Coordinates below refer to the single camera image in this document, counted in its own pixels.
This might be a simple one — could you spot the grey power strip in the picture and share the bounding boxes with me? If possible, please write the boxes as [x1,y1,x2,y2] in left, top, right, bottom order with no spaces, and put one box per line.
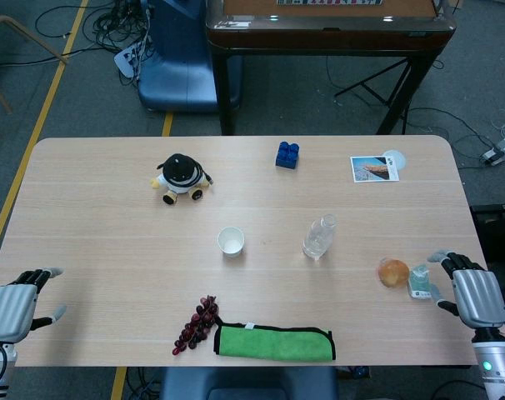
[480,137,505,167]

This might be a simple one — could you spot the blue building block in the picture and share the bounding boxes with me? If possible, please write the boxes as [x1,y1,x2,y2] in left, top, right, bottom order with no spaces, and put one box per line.
[274,140,302,170]

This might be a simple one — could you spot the green and white packet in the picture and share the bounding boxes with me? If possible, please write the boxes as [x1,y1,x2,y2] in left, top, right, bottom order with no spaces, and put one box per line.
[407,263,440,301]

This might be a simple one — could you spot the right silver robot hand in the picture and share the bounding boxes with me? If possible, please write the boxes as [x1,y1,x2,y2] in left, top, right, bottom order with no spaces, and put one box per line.
[427,249,505,333]

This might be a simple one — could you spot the photo postcard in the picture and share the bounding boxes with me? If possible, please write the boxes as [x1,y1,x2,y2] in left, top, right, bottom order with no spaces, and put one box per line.
[349,154,401,183]

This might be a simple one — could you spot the white power strip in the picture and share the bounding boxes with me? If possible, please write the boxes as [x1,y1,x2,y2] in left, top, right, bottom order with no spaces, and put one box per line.
[113,41,148,79]

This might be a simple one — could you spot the white mahjong tile row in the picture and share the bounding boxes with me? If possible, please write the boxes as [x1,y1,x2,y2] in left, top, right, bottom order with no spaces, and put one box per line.
[276,0,383,8]

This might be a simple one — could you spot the white paper cup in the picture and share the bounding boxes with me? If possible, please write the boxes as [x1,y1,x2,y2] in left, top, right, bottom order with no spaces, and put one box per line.
[217,226,246,258]

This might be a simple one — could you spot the green cloth with black trim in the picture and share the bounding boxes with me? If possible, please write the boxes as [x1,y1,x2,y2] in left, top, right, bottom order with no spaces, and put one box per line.
[212,319,337,362]

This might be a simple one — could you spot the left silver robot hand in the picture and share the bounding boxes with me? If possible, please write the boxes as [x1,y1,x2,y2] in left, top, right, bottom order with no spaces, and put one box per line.
[0,267,68,343]

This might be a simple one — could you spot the transparent plastic bottle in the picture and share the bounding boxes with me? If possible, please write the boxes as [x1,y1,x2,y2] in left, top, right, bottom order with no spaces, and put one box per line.
[301,213,338,262]

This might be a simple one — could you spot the blue machine base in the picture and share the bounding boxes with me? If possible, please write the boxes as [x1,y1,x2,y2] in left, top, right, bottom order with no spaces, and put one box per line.
[137,0,243,114]

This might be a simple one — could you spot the black box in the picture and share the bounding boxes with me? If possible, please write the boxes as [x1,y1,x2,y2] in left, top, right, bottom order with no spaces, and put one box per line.
[468,203,505,263]

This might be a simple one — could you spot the dark blue seat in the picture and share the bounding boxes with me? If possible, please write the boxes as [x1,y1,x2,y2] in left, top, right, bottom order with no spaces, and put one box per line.
[158,366,339,400]

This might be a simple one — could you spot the white round disc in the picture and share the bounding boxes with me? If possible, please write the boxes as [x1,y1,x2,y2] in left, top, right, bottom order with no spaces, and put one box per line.
[381,149,407,171]

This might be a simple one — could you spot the purple grape bunch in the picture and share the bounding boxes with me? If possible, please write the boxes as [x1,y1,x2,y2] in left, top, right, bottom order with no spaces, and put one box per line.
[172,294,220,357]

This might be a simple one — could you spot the brown mahjong table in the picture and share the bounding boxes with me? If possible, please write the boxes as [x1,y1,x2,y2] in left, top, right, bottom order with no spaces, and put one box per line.
[205,0,456,137]

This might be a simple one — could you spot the white chair with wooden legs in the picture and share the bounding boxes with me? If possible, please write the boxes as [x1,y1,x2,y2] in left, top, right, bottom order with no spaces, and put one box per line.
[0,0,69,116]

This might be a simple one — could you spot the black and white plush toy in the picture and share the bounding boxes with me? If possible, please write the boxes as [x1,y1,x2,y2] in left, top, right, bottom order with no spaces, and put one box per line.
[149,152,215,206]

